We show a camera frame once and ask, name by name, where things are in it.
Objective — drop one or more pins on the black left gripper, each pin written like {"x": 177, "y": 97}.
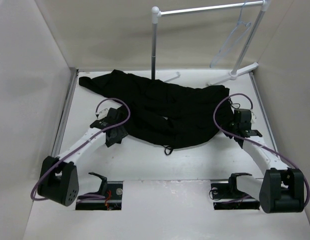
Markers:
{"x": 121, "y": 134}

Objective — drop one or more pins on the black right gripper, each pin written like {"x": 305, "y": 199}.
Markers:
{"x": 228, "y": 132}

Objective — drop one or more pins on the black trousers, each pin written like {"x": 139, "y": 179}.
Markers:
{"x": 165, "y": 114}

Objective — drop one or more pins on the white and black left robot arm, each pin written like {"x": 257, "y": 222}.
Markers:
{"x": 59, "y": 179}

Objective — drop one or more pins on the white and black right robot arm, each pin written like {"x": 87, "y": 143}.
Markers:
{"x": 282, "y": 188}

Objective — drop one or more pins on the pale blue clothes hanger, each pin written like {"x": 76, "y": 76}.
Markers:
{"x": 235, "y": 36}

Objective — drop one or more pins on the white metal clothes rack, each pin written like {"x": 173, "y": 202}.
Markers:
{"x": 209, "y": 27}

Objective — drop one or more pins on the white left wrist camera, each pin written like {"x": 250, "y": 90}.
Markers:
{"x": 102, "y": 114}

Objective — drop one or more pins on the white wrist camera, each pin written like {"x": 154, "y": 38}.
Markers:
{"x": 253, "y": 118}
{"x": 102, "y": 114}

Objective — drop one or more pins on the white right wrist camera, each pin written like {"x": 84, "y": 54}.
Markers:
{"x": 253, "y": 118}

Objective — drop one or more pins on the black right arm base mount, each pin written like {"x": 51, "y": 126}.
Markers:
{"x": 224, "y": 198}

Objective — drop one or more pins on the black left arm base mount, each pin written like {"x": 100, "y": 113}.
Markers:
{"x": 105, "y": 192}

